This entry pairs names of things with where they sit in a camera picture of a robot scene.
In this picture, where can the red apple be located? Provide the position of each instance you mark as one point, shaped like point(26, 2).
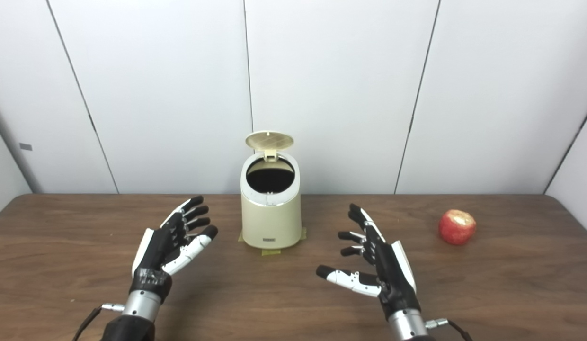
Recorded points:
point(457, 228)

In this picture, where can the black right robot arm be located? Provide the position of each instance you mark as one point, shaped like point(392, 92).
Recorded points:
point(407, 327)

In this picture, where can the cream-colored cylindrical bin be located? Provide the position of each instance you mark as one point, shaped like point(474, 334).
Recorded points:
point(271, 222)

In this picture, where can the cream round bin lid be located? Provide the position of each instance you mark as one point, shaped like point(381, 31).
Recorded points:
point(269, 140)

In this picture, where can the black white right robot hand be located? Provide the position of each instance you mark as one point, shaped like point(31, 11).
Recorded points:
point(393, 274)

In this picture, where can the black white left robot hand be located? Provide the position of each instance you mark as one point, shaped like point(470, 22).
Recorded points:
point(156, 253)

